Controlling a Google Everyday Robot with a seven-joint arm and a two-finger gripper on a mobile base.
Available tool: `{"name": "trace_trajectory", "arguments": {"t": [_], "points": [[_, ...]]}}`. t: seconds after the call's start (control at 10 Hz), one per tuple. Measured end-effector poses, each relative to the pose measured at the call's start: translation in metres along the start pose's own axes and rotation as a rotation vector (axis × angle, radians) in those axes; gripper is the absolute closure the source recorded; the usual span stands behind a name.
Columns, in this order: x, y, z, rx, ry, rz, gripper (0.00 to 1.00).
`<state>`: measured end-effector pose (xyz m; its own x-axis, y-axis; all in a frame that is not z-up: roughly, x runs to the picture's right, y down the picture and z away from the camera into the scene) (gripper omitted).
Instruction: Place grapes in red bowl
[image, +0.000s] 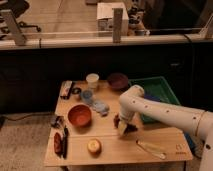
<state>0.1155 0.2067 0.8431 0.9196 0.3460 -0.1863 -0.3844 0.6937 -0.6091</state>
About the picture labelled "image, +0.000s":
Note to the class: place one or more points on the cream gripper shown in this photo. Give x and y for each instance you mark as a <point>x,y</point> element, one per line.
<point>122,126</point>

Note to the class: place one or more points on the dark purple grape bunch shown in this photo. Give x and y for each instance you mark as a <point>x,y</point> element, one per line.
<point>130,127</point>

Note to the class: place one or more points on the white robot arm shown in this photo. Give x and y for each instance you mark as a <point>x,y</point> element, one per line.
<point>195,121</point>

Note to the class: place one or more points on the red bowl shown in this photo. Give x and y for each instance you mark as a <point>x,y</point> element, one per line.
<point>80,115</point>

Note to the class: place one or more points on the dark purple bowl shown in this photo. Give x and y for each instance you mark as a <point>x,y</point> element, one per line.
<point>117,81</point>

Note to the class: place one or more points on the yellow apple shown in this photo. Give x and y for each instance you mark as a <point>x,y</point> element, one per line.
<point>94,146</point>

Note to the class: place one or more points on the pale yellow banana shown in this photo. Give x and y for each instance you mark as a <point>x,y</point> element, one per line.
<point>153,149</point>

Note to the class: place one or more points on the wooden table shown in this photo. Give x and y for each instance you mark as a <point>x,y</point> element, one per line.
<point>115,150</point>

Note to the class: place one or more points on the blue object in tray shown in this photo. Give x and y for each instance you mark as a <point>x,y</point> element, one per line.
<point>151,97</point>

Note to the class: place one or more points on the blue plastic cup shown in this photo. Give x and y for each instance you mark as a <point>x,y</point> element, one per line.
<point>86,96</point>

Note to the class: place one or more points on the green plastic tray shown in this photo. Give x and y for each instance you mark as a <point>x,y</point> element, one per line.
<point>157,86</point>

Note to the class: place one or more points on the white paper cup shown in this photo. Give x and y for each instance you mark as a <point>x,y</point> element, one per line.
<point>92,80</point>

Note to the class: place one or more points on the black tape roll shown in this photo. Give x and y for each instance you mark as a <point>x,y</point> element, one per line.
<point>76,91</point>

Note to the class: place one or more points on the black marker pen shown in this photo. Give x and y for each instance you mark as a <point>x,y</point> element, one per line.
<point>64,142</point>

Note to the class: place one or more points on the small grey metal clip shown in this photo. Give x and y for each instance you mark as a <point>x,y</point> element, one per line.
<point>57,121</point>

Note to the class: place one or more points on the red oblong toy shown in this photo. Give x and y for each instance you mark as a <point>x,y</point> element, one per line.
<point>57,144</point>

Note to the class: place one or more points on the blue object beside table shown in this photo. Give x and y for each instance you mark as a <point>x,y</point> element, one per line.
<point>190,142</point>

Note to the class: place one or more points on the white cardboard box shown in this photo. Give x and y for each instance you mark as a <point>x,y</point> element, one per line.
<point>105,13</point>

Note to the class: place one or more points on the black office chair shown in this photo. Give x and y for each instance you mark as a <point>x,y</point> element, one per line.
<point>18,7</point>

